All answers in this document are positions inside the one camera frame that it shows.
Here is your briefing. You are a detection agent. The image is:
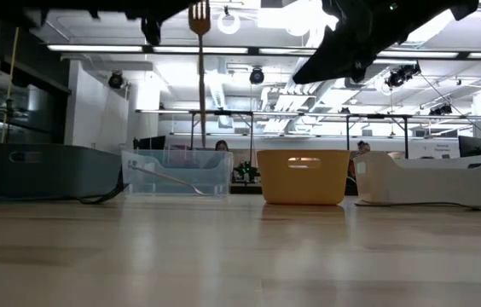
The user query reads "yellow plastic bin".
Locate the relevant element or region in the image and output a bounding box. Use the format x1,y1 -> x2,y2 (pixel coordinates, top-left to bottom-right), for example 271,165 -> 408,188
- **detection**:
256,148 -> 351,206

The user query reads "black ceiling camera cluster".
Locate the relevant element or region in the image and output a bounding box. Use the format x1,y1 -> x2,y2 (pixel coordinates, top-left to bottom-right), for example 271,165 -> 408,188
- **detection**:
385,62 -> 421,90

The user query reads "silver ventilation duct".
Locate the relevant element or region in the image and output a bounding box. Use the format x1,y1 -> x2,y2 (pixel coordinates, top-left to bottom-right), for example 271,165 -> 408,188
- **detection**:
351,59 -> 395,89

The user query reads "teal plastic bin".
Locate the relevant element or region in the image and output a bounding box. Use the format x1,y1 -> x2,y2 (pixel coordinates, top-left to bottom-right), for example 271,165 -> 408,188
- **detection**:
0,143 -> 122,200

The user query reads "person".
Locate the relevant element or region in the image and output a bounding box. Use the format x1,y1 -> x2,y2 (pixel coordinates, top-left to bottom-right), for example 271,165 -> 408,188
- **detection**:
213,139 -> 241,180
351,140 -> 372,180

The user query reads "clear plastic bin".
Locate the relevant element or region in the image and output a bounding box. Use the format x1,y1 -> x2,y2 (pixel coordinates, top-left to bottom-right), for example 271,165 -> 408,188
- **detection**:
120,148 -> 235,200

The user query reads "long ceiling light strip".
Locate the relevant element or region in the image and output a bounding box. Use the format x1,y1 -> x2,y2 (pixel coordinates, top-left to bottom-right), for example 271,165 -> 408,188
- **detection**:
46,43 -> 481,60

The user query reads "white plastic bin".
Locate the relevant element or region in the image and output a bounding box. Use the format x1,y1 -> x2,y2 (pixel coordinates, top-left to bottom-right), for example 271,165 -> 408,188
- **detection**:
353,151 -> 481,207

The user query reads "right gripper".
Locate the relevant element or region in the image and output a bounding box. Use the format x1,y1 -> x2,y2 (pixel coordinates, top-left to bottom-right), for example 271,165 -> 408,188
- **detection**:
292,0 -> 399,85

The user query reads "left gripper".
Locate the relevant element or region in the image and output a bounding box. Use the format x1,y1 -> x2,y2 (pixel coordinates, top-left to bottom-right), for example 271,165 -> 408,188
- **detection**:
86,0 -> 199,47

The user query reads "black metal frame rig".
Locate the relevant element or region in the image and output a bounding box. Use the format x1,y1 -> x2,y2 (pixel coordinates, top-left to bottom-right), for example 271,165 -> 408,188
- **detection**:
345,113 -> 412,161
136,108 -> 301,151

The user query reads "black computer monitor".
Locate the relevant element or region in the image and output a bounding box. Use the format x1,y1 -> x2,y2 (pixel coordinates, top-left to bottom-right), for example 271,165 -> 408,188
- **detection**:
132,135 -> 167,151
457,135 -> 481,158

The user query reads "white hanging ring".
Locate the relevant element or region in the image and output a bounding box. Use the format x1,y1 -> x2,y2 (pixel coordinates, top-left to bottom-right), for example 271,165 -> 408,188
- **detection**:
217,6 -> 241,35

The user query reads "black aluminium table frame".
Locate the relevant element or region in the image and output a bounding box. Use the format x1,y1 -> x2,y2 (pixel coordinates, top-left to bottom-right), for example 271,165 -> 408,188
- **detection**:
0,181 -> 481,205

